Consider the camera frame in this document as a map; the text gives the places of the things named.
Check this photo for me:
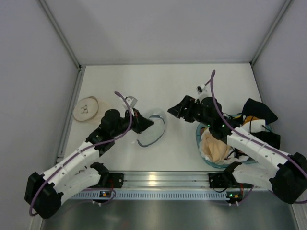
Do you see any white mesh laundry bag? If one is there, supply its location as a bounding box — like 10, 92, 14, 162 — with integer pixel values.
131, 107, 167, 148

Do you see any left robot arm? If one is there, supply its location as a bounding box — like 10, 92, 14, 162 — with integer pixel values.
24, 109, 154, 219

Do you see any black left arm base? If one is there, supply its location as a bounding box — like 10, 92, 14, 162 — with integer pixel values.
92, 170, 125, 207

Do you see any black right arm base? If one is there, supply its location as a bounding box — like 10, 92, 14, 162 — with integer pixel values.
208, 172, 254, 207

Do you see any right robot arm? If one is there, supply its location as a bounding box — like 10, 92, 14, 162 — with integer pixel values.
168, 95, 307, 204

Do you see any beige bra in basin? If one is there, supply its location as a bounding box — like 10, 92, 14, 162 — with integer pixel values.
199, 133, 231, 163

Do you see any beige mesh laundry bag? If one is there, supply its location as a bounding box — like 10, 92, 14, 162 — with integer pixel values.
72, 96, 111, 124

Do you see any black bra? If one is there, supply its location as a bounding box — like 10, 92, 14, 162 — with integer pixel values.
242, 98, 278, 125

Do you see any light blue plastic basin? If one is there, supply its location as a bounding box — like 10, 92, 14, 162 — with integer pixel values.
196, 115, 274, 170

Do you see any yellow orange garment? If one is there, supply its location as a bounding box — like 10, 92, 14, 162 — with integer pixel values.
243, 116, 259, 125

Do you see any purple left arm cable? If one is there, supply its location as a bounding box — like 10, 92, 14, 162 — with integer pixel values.
28, 90, 134, 215

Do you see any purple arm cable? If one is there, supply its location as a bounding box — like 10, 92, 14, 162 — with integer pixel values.
205, 69, 307, 207
28, 90, 134, 215

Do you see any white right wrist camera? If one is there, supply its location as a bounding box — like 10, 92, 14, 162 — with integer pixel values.
197, 84, 209, 97

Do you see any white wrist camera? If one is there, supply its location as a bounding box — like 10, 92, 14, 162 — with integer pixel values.
197, 84, 209, 97
122, 96, 138, 109

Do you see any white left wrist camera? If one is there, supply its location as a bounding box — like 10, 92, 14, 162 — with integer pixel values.
122, 96, 138, 109

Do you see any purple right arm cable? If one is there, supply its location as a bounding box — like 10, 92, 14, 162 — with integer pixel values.
205, 69, 307, 207

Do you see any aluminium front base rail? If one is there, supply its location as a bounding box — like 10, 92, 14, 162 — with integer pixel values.
71, 170, 300, 190

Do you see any perforated cable duct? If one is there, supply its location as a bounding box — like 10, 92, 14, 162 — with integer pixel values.
72, 190, 241, 201

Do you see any black strappy garment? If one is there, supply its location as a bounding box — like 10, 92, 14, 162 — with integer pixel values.
223, 128, 281, 162

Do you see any aluminium frame rail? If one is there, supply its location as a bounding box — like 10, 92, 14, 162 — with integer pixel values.
37, 0, 82, 69

